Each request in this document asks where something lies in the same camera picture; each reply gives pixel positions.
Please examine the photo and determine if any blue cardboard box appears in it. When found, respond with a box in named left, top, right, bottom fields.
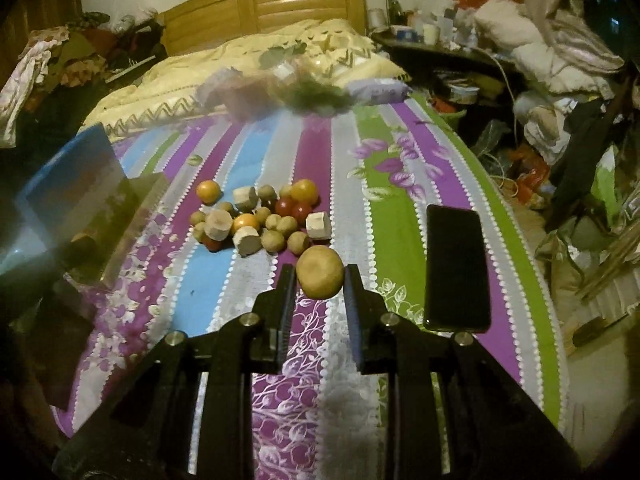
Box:
left=12, top=124, right=130, bottom=286

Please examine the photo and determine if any cream quilt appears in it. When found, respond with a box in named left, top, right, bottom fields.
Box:
left=82, top=19, right=412, bottom=139

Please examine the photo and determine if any heap of mixed clothes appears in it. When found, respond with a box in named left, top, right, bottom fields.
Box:
left=0, top=10, right=167, bottom=150

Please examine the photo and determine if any heap of pale bedding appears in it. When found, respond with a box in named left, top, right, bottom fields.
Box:
left=454, top=0, right=627, bottom=97

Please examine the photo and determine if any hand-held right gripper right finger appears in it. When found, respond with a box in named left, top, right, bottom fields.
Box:
left=342, top=263, right=583, bottom=480

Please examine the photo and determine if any orange plastic bag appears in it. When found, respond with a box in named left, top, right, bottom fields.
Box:
left=515, top=160, right=552, bottom=208

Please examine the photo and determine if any green bin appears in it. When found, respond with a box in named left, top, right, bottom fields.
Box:
left=434, top=107, right=469, bottom=129

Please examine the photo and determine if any purple tissue pack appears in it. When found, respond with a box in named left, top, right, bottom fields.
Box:
left=350, top=77, right=414, bottom=107

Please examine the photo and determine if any dark green bundle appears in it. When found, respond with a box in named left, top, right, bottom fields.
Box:
left=280, top=82, right=354, bottom=114

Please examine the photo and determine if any wooden headboard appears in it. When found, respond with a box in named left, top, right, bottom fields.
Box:
left=160, top=0, right=369, bottom=57

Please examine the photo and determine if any white cable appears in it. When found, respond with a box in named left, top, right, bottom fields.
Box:
left=479, top=47, right=522, bottom=181

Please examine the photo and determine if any pile of brown longans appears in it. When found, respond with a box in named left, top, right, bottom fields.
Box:
left=189, top=185, right=312, bottom=256

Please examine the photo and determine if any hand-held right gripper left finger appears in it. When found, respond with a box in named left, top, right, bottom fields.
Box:
left=52, top=263, right=298, bottom=480

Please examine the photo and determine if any purple plastic bag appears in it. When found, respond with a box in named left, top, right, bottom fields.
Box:
left=196, top=67, right=242, bottom=107

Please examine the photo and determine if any tan round longan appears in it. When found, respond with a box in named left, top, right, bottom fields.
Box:
left=296, top=245, right=346, bottom=300

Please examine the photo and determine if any striped floral bed sheet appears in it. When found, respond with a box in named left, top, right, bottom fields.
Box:
left=50, top=95, right=569, bottom=480

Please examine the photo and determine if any pale cut fruit chunk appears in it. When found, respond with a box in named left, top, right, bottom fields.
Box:
left=233, top=186, right=259, bottom=213
left=305, top=211, right=332, bottom=241
left=232, top=226, right=262, bottom=259
left=202, top=209, right=235, bottom=243

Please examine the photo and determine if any dark nightstand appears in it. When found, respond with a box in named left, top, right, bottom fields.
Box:
left=372, top=29, right=512, bottom=70

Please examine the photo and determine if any green plastic bag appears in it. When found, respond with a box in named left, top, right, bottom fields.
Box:
left=590, top=145, right=636, bottom=221

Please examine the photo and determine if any wooden wardrobe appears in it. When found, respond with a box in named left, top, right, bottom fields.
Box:
left=0, top=0, right=84, bottom=86

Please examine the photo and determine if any black smartphone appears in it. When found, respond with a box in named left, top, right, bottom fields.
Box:
left=423, top=204, right=492, bottom=334

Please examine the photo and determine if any white bowl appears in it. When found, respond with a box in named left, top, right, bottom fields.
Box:
left=446, top=84, right=482, bottom=107

